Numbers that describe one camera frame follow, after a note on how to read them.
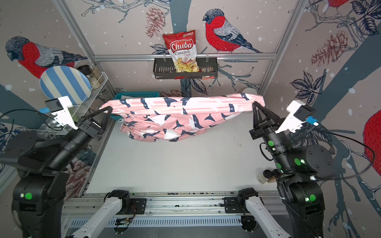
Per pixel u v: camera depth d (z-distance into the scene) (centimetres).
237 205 72
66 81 73
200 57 90
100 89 86
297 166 31
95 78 85
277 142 37
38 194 31
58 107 36
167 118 58
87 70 80
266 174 76
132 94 118
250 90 112
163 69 94
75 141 38
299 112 33
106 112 45
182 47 80
